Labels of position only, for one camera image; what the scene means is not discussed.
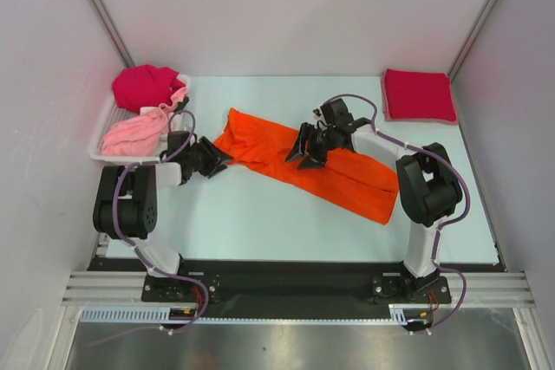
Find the crumpled magenta t shirt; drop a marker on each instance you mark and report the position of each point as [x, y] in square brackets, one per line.
[145, 86]

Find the aluminium frame rail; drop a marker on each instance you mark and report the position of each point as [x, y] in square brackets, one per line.
[474, 290]

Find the folded red t shirt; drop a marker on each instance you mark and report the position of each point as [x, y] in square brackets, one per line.
[419, 95]

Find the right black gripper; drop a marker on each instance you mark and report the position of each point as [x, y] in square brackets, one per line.
[308, 131]

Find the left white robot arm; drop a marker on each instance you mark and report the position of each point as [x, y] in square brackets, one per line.
[126, 203]

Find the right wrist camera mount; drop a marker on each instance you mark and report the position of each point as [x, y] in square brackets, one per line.
[317, 114]

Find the white slotted cable duct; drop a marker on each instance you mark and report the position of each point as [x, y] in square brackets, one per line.
[169, 316]

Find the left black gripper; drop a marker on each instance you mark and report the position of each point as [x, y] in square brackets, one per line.
[215, 158]

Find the folded pink t shirt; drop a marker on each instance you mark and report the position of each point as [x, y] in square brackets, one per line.
[454, 121]

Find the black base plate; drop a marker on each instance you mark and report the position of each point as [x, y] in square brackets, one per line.
[296, 290]

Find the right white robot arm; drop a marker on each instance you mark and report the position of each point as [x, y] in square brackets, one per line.
[430, 188]

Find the white plastic basket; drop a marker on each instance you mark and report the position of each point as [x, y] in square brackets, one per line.
[109, 115]

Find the crumpled pink t shirt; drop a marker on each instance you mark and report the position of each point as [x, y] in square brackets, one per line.
[126, 137]

